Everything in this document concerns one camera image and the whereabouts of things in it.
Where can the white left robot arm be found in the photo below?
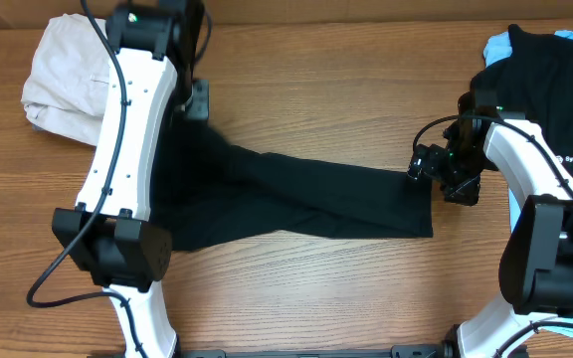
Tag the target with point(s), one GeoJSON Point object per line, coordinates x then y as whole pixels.
{"type": "Point", "coordinates": [152, 54]}

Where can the beige folded trousers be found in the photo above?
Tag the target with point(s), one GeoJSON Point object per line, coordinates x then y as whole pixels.
{"type": "Point", "coordinates": [65, 92]}

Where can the black garment with logo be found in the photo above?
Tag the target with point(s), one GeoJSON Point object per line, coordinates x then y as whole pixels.
{"type": "Point", "coordinates": [537, 79]}

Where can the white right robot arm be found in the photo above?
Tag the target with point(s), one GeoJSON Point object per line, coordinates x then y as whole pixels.
{"type": "Point", "coordinates": [536, 268]}

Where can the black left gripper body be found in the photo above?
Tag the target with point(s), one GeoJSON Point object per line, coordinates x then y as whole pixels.
{"type": "Point", "coordinates": [193, 96]}

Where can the light blue garment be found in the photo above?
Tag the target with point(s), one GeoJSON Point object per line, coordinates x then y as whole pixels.
{"type": "Point", "coordinates": [497, 48]}

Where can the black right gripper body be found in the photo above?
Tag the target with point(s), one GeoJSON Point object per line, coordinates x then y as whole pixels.
{"type": "Point", "coordinates": [465, 179]}

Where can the black t-shirt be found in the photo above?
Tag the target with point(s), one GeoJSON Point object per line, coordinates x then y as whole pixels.
{"type": "Point", "coordinates": [207, 191]}

